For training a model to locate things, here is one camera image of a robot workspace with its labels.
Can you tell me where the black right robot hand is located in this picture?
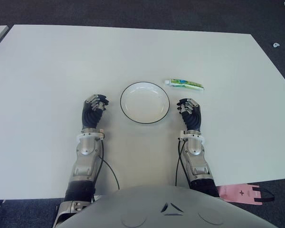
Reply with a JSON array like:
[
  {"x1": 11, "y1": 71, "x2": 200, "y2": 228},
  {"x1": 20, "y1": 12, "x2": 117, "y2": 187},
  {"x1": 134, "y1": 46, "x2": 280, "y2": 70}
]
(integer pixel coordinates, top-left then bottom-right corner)
[{"x1": 176, "y1": 97, "x2": 202, "y2": 131}]

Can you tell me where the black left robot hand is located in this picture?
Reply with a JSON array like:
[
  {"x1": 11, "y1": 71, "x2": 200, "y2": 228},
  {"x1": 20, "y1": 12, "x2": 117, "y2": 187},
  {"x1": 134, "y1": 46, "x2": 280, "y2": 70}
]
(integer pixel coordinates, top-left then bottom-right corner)
[{"x1": 81, "y1": 94, "x2": 109, "y2": 131}]

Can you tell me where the green toothpaste tube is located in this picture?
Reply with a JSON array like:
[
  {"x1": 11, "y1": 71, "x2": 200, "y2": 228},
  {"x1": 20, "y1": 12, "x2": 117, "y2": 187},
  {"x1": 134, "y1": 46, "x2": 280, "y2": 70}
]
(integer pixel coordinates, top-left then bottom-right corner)
[{"x1": 164, "y1": 78, "x2": 205, "y2": 92}]

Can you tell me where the white plate with black rim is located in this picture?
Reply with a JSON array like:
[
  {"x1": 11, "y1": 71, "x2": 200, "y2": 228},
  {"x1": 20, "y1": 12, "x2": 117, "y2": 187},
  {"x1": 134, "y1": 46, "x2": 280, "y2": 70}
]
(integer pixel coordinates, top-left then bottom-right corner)
[{"x1": 120, "y1": 81, "x2": 171, "y2": 124}]

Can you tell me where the grey robot torso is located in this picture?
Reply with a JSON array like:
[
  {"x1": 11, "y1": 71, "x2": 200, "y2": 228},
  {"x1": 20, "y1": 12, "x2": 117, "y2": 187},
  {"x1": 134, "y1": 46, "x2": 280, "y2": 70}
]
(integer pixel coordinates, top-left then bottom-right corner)
[{"x1": 61, "y1": 185, "x2": 277, "y2": 228}]

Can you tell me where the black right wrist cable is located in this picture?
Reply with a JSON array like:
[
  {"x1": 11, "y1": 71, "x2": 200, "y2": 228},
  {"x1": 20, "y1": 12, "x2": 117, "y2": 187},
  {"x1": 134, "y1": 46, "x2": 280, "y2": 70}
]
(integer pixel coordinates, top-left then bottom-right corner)
[{"x1": 174, "y1": 137, "x2": 189, "y2": 187}]

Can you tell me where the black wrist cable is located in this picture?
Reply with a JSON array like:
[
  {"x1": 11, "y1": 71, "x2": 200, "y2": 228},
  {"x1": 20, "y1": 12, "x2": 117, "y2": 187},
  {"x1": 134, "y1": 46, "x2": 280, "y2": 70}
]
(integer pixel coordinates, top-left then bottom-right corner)
[
  {"x1": 92, "y1": 136, "x2": 121, "y2": 203},
  {"x1": 174, "y1": 137, "x2": 189, "y2": 187}
]

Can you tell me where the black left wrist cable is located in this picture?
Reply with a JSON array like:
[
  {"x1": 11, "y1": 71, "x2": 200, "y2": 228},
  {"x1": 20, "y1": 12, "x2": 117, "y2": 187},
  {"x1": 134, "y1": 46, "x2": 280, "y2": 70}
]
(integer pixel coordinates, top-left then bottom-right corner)
[{"x1": 92, "y1": 136, "x2": 121, "y2": 203}]

